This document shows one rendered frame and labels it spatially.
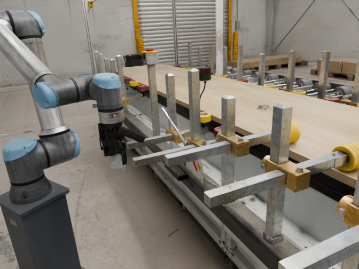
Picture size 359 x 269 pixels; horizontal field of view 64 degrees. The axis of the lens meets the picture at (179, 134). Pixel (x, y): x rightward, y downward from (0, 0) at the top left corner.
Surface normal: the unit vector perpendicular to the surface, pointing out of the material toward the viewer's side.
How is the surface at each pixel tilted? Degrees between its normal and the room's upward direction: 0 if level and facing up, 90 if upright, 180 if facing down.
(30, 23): 81
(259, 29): 90
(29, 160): 89
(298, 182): 90
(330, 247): 0
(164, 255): 0
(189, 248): 0
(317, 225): 90
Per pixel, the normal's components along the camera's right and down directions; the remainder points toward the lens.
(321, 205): -0.90, 0.19
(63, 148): 0.66, 0.02
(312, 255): -0.05, -0.94
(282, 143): 0.43, 0.29
